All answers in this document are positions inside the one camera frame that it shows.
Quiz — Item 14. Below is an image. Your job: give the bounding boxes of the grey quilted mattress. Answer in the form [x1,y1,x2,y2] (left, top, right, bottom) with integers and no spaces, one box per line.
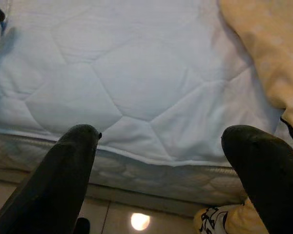
[0,130,250,205]

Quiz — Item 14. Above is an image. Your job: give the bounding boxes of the white quilted mattress pad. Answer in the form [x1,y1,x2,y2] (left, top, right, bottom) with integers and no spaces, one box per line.
[0,0,288,169]

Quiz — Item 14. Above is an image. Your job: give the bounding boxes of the yellow cartoon print blanket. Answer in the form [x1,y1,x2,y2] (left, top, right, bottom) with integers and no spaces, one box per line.
[192,0,293,234]

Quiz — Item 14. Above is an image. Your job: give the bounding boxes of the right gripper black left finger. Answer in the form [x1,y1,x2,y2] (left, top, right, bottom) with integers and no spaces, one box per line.
[0,123,103,234]

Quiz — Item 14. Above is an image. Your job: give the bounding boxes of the black robot foot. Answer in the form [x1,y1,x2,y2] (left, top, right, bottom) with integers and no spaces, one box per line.
[76,217,91,234]

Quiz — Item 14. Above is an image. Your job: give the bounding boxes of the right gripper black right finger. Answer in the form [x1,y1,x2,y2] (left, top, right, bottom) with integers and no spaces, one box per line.
[220,124,293,234]

